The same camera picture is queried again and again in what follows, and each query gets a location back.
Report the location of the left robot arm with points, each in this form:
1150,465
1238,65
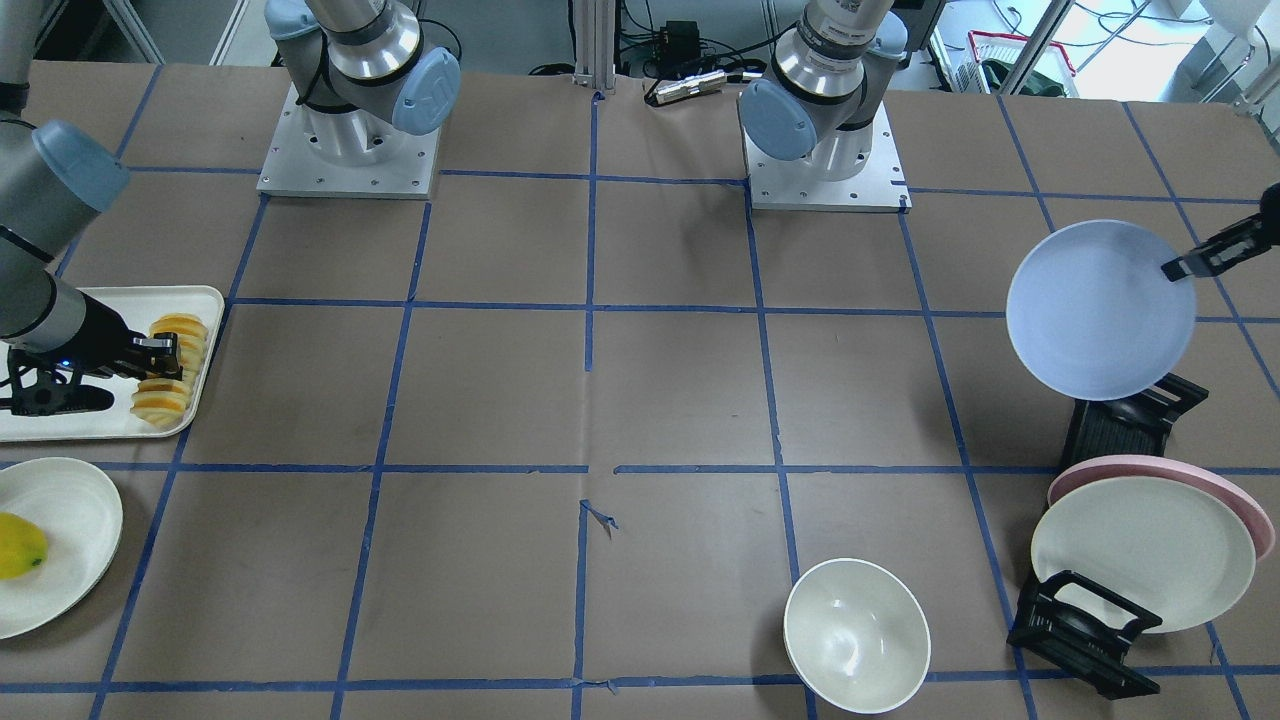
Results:
823,132

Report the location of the white rectangular tray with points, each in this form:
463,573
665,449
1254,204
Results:
139,308

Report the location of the aluminium frame post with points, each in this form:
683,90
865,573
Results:
594,34

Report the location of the pink plate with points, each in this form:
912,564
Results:
1251,512

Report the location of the blue plate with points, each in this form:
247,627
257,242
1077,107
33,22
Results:
1091,314

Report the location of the black dish rack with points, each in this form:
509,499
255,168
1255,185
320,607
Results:
1063,633

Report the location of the silver cylindrical connector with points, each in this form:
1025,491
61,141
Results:
700,85

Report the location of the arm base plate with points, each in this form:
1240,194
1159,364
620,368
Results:
350,165
849,171

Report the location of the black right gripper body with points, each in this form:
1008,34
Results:
103,337

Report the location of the white bowl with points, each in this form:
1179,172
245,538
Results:
857,636

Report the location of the black power adapter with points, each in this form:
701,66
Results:
677,44

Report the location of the white plate with lemon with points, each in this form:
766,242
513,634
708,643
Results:
81,513

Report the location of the cream plate in rack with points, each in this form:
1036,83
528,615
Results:
1167,547

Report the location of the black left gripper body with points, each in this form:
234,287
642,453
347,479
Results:
1226,251

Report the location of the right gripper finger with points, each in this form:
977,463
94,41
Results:
157,346
146,373

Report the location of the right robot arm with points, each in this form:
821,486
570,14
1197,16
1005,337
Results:
361,70

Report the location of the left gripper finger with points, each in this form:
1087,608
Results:
1230,247

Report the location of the sliced yellow bread loaf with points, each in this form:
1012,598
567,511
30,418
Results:
163,404

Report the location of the yellow lemon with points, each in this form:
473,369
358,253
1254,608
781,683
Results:
24,546

